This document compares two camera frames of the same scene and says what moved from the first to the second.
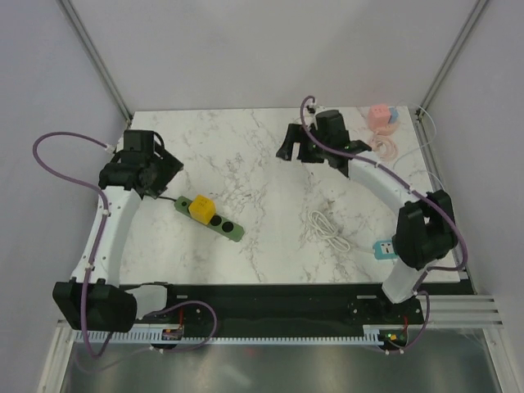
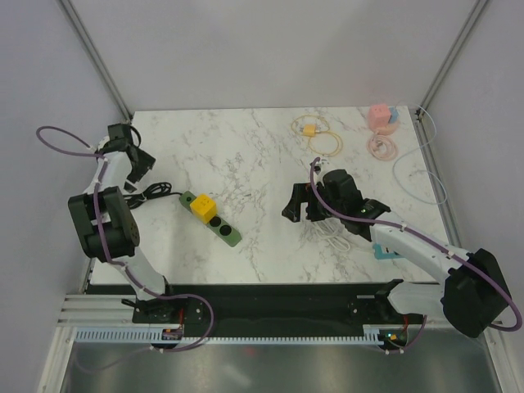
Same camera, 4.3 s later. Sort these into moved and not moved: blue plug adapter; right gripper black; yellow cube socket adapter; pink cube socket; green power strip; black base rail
Moved: right gripper black; green power strip
Not moved: yellow cube socket adapter; black base rail; pink cube socket; blue plug adapter
